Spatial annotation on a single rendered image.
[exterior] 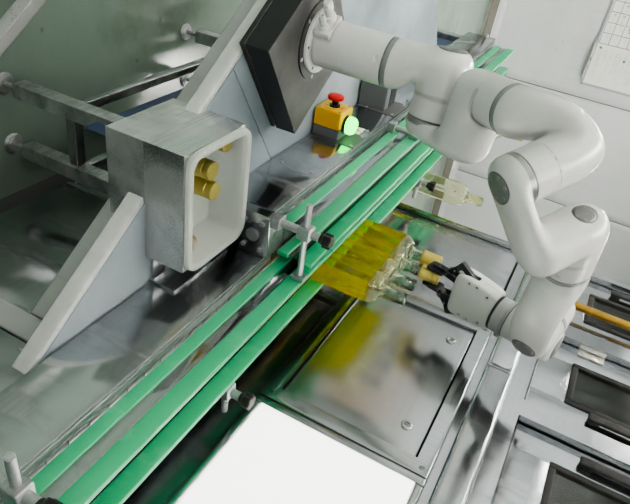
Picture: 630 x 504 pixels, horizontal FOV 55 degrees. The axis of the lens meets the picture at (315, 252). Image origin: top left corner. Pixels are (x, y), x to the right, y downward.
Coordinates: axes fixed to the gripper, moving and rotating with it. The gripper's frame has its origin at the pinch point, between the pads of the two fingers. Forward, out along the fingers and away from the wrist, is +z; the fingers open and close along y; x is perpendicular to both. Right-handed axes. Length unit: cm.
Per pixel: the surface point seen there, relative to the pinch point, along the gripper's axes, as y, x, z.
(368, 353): -13.2, 18.1, 1.3
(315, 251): 5.8, 22.0, 16.9
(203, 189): 22, 44, 27
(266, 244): 8.9, 32.0, 21.3
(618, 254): -259, -584, 52
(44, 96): 14, 38, 94
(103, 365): 5, 70, 16
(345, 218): 6.0, 6.9, 21.6
